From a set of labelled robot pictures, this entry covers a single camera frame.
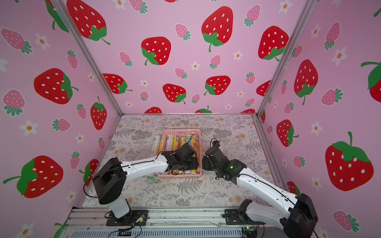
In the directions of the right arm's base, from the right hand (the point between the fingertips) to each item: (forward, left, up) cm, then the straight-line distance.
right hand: (211, 157), depth 80 cm
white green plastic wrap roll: (+12, +37, -10) cm, 40 cm away
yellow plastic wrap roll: (+16, +23, -11) cm, 30 cm away
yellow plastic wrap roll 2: (+18, +19, -11) cm, 28 cm away
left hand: (-1, +7, -7) cm, 10 cm away
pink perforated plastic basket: (+28, +20, -14) cm, 37 cm away
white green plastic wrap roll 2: (+19, +16, -10) cm, 27 cm away
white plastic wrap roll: (+14, +28, -9) cm, 32 cm away
